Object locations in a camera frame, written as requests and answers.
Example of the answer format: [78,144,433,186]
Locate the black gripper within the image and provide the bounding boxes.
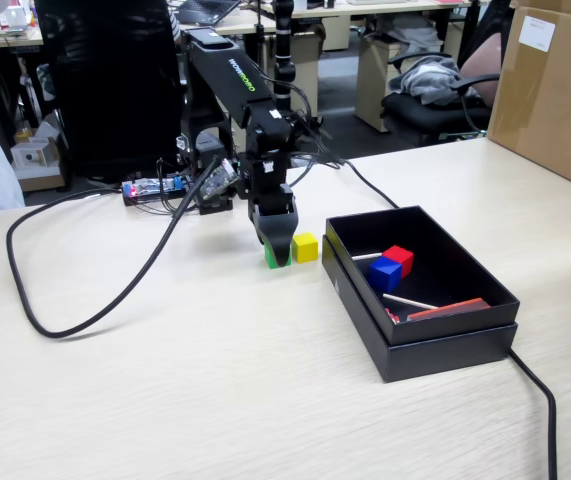
[247,181,300,270]

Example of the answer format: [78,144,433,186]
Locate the green wooden cube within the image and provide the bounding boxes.
[263,243,293,270]

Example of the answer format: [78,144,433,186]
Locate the yellow wooden cube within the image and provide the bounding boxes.
[292,232,320,264]

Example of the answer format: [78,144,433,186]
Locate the blue wooden cube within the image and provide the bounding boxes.
[368,256,403,294]

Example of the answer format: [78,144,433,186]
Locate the red wooden cube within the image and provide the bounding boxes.
[382,245,415,279]

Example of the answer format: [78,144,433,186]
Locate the black cardboard box tray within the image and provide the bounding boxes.
[324,204,521,346]

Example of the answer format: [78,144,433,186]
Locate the black open box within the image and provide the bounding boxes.
[321,234,519,384]

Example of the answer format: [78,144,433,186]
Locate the small white cardboard box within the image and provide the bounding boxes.
[9,137,64,182]

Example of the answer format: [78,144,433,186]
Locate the large brown cardboard box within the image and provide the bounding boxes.
[486,0,571,197]

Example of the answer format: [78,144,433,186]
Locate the robot controller board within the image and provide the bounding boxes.
[121,174,189,207]

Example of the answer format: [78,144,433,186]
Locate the long white stick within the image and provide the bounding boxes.
[382,293,439,310]

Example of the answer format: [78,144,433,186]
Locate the beige desk cabinet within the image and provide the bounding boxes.
[354,28,446,134]

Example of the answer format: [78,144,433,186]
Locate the black office chair with armrests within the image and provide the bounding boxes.
[380,49,502,147]

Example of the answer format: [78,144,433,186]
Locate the flat red orange block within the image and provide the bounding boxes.
[407,297,491,322]

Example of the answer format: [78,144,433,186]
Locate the beige office desk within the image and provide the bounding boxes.
[169,0,361,37]

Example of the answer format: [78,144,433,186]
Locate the black mesh office chair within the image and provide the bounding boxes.
[33,0,189,186]

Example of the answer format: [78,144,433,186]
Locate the grey clothes pile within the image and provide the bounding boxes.
[395,53,481,107]

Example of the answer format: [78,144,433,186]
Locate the black laptop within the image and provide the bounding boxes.
[169,0,242,26]

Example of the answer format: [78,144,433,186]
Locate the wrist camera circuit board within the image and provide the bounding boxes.
[197,157,240,204]

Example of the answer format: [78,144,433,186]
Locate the black camera stand pole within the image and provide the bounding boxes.
[270,0,297,109]

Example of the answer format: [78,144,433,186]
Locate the thick black cable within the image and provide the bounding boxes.
[334,158,559,480]
[5,158,216,340]

